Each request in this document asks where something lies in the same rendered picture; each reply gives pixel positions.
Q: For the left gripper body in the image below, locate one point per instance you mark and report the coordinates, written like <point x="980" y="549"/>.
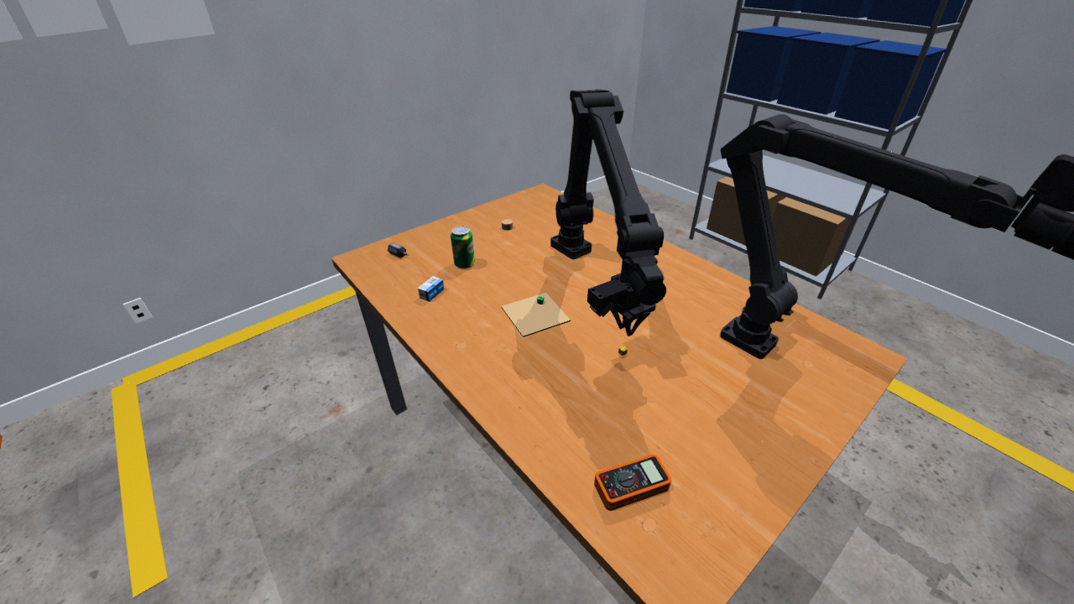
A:
<point x="1065" y="248"/>

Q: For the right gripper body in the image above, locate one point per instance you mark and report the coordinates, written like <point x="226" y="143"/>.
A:
<point x="635" y="312"/>

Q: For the green soda can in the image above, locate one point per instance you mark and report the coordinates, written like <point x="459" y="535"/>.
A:
<point x="462" y="247"/>

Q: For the orange digital multimeter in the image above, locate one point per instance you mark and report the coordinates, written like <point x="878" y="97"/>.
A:
<point x="631" y="482"/>

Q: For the beige flat mat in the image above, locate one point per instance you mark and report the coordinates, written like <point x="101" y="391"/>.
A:
<point x="530" y="317"/>

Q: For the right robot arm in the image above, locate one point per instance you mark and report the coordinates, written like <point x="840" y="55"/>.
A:
<point x="639" y="235"/>

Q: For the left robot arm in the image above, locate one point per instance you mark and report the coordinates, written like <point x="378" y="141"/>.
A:
<point x="1043" y="221"/>

